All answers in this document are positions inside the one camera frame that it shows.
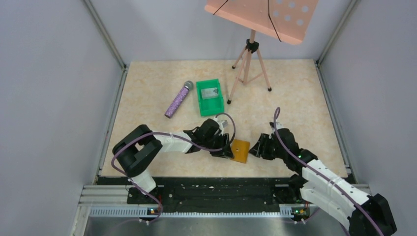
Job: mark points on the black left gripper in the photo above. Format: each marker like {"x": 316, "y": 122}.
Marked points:
{"x": 220, "y": 143}

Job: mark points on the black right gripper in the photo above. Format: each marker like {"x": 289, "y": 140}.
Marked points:
{"x": 264, "y": 147}

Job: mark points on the yellow leather card holder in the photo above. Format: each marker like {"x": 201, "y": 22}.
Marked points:
{"x": 240, "y": 150}

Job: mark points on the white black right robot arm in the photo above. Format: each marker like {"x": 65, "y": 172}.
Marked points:
{"x": 360, "y": 213}

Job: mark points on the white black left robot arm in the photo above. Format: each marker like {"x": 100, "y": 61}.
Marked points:
{"x": 138, "y": 149}

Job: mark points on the silver VIP card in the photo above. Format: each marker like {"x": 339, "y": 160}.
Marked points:
{"x": 209, "y": 93}

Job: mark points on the green plastic bin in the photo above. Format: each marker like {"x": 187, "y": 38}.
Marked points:
{"x": 210, "y": 107}

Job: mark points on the purple glitter microphone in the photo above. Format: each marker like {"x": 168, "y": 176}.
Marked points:
{"x": 180, "y": 97}

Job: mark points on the pink music stand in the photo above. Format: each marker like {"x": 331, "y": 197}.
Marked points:
{"x": 285, "y": 20}

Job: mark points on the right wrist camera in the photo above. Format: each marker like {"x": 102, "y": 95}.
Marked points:
{"x": 276, "y": 125}

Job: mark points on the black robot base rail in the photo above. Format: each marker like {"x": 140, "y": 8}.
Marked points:
{"x": 198, "y": 197}

